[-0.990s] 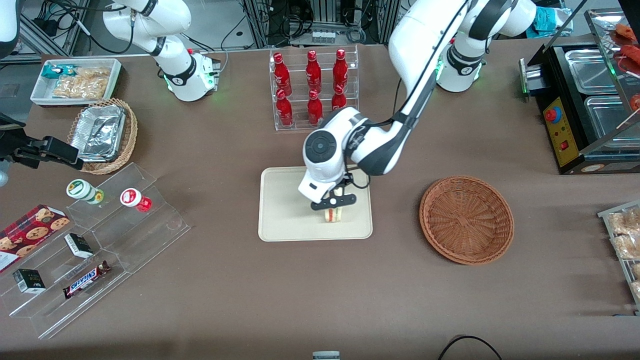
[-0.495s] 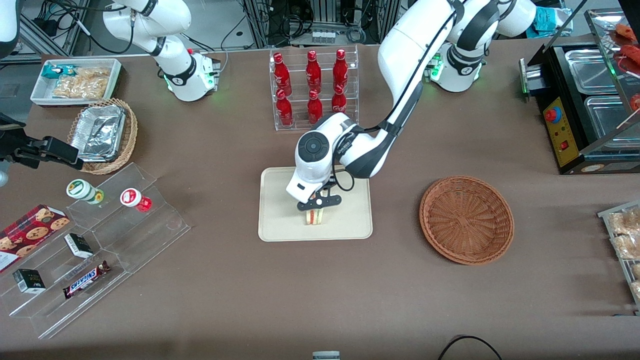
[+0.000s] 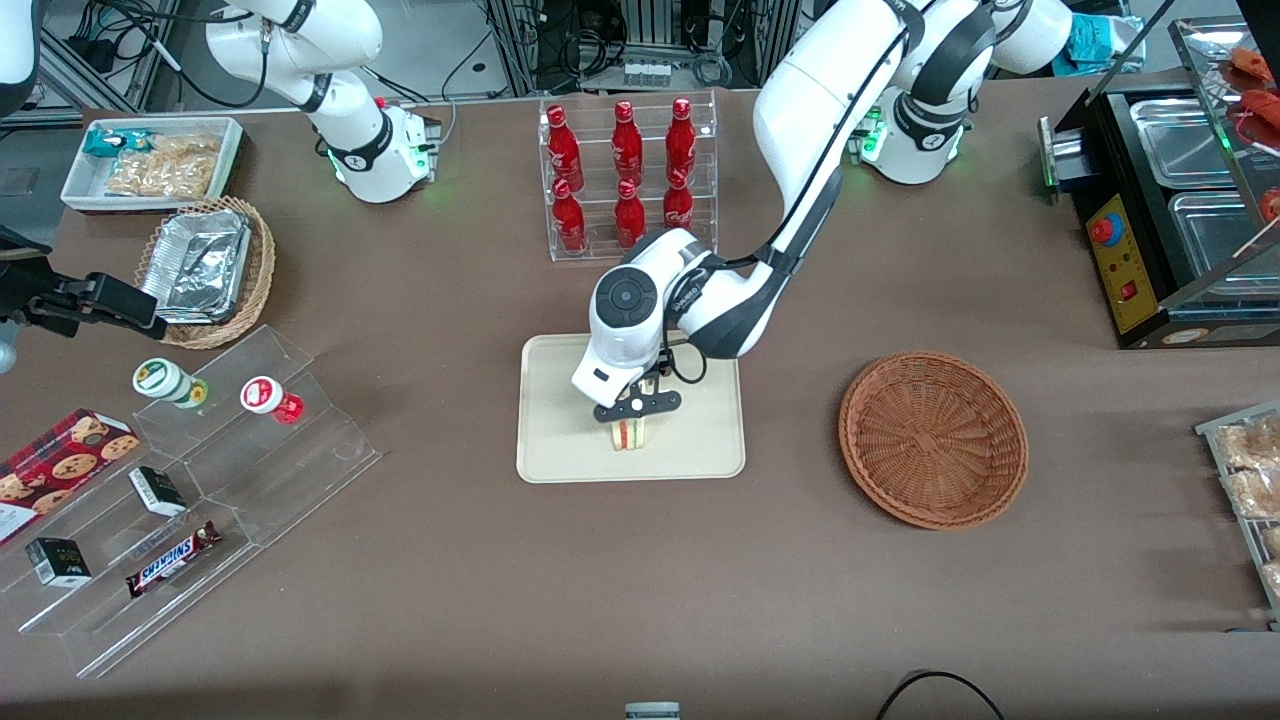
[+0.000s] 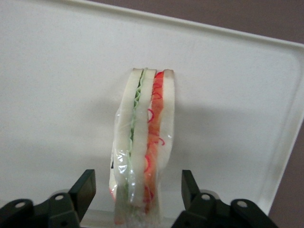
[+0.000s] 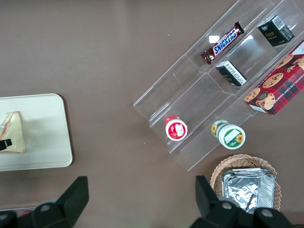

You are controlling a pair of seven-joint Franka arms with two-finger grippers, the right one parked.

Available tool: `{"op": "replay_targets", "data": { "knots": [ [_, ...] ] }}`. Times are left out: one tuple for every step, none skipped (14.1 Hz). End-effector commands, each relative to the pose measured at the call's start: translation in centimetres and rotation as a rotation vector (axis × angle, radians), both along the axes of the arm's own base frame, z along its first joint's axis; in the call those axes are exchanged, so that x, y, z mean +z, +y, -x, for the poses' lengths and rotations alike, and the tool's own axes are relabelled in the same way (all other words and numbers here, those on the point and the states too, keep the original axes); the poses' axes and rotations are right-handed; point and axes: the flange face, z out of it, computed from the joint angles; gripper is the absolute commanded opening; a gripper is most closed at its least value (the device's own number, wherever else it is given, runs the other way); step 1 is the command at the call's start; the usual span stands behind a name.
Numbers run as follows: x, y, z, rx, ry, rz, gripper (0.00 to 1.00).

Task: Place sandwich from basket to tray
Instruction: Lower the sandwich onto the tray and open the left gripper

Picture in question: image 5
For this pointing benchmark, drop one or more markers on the small black box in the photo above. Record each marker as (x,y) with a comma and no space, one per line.
(231,73)
(273,33)

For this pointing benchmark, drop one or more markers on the clear acrylic stepped stand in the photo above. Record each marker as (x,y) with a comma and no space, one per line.
(202,95)

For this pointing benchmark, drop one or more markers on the red-lidded yogurt cup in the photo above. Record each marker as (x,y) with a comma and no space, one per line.
(177,129)

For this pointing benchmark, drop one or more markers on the green-lidded yogurt cup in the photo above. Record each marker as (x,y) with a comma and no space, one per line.
(231,135)

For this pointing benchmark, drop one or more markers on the aluminium foil tray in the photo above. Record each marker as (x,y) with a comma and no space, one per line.
(247,187)

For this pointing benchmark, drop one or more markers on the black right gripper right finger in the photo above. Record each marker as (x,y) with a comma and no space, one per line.
(213,211)

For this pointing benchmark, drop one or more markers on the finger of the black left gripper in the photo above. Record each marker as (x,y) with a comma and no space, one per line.
(5,144)

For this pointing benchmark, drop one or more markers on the triangle sandwich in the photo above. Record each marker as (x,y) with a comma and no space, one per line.
(13,128)

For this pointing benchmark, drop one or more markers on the red chocolate chip cookie box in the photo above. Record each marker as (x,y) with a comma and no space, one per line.
(280,90)

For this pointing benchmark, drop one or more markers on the Snickers chocolate bar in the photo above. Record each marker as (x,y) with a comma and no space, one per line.
(223,44)

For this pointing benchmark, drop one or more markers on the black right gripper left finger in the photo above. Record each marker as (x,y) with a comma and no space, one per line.
(69,204)

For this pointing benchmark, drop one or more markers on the cream rectangular tray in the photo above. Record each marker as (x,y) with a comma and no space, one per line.
(45,133)

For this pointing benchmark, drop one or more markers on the light wicker basket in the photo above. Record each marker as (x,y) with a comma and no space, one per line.
(237,161)

